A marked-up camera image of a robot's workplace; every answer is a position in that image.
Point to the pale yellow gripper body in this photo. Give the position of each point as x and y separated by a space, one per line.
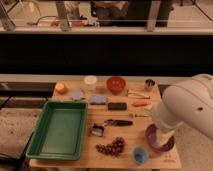
162 137

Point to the dark red grape bunch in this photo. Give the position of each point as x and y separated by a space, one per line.
115 148

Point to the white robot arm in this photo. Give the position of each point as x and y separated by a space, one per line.
189 101

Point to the small blue cup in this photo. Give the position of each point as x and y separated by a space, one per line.
140 155

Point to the small metal cup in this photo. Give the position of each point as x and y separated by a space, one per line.
149 84

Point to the white plastic cup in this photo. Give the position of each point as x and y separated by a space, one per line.
90 82

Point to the purple bowl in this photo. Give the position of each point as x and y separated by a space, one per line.
150 135

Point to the metal fork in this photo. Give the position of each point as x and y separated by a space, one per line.
137 115

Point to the orange carrot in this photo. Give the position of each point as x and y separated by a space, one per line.
141 103

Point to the pale yellow banana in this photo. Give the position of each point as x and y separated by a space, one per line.
137 94

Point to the wooden table board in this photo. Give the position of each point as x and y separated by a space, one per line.
133 135

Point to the black rectangular block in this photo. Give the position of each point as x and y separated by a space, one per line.
117 106

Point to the red bowl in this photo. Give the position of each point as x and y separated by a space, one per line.
115 84

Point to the blue sponge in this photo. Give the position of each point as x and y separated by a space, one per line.
98 100

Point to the green plastic tray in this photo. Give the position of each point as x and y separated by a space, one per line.
59 132

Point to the orange fruit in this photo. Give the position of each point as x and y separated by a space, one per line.
61 88

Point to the black handled knife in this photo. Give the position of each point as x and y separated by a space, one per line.
120 123

